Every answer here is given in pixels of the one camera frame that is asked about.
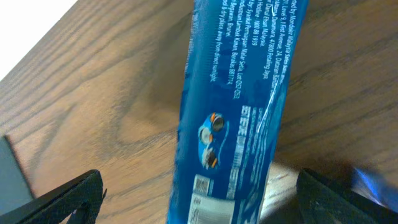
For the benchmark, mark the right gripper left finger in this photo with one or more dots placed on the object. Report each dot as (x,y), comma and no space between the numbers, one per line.
(77,201)

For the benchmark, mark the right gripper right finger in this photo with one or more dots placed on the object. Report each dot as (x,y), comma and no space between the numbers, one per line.
(323,200)

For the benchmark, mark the dark blue candy bar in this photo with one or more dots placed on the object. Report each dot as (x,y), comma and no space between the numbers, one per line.
(375,187)

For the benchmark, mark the dark green gift box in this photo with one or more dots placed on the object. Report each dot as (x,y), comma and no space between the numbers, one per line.
(15,189)

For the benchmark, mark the blue Oreo snack pack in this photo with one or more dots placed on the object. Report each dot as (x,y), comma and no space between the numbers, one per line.
(236,81)

